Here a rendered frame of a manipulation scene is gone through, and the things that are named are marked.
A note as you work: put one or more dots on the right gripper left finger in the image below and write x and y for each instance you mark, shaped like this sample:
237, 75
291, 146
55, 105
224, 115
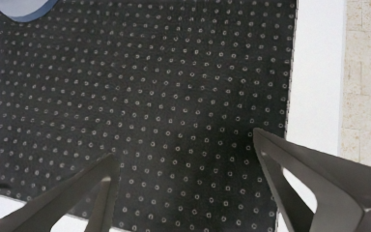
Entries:
43, 212

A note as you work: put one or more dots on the black perforated plate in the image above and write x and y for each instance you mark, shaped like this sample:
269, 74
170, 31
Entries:
173, 88

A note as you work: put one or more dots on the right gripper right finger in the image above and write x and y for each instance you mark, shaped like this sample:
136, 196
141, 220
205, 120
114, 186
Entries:
341, 187

